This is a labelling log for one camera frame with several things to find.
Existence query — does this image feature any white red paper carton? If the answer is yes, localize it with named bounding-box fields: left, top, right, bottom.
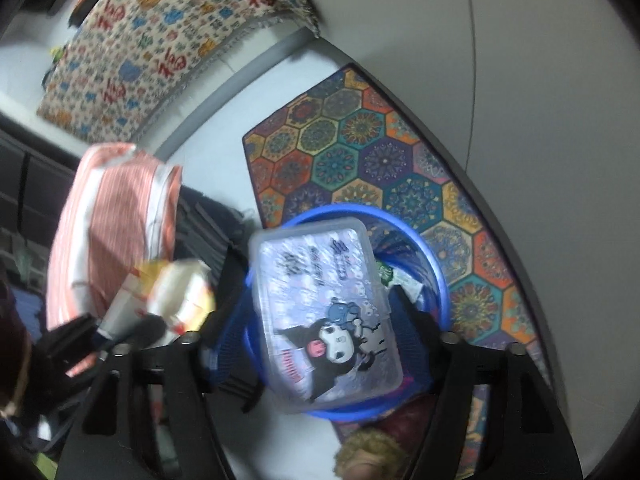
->
left=98, top=259, right=216, bottom=346

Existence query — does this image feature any beige long snack wrapper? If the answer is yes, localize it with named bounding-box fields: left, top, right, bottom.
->
left=376, top=260, right=423, bottom=304

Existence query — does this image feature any blue plastic trash basket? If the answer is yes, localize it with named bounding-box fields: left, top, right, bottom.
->
left=236, top=204, right=450, bottom=422

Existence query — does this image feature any pink white striped tablecloth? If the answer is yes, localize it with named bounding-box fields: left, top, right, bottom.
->
left=46, top=143, right=182, bottom=330

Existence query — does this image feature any colourful hexagon floor mat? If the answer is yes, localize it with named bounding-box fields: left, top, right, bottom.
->
left=242, top=63, right=554, bottom=480

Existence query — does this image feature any patterned chinese character cloth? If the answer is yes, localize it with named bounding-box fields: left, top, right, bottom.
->
left=37, top=0, right=319, bottom=144

